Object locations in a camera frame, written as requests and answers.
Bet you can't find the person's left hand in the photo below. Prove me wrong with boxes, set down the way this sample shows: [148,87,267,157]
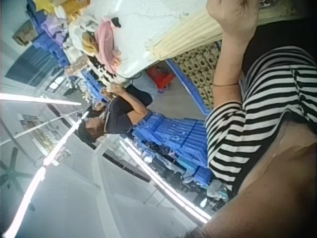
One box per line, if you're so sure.
[206,0,260,40]

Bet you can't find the person's legs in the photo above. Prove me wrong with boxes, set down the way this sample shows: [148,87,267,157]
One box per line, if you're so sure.
[240,15,317,75]

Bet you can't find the cream pleated table cover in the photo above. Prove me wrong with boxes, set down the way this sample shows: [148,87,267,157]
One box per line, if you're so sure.
[149,0,307,60]

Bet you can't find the blue crate of dotted sheets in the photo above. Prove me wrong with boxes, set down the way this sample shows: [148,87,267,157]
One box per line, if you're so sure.
[164,41,223,115]

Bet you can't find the white table sheet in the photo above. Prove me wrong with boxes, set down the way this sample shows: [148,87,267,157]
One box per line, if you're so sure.
[108,0,211,78]

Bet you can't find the red plastic crate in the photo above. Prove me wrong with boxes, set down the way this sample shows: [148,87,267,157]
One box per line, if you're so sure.
[146,64,177,93]

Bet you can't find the pink cloth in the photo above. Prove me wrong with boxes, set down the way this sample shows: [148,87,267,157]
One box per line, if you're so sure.
[95,16,122,73]

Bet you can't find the stack of blue crates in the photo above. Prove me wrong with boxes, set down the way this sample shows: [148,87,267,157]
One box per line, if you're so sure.
[132,111,214,185]
[26,0,73,68]

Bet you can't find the yellow cloth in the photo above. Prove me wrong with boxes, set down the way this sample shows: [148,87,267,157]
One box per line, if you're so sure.
[81,31,99,55]

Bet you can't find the heap of patterned cloths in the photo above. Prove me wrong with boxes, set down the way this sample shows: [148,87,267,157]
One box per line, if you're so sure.
[63,53,120,105]

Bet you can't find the long ceiling light tube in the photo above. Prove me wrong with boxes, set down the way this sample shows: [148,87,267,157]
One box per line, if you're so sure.
[4,111,90,238]
[0,92,83,107]
[123,138,212,224]

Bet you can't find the heap of purple packets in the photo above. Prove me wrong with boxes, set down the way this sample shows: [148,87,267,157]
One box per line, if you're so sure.
[40,14,68,46]

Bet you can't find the brown cardboard box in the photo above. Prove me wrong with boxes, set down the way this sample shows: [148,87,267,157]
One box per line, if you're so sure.
[11,19,36,47]

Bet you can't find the ceiling fan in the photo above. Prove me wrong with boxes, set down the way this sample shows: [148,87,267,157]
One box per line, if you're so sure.
[0,147,35,189]

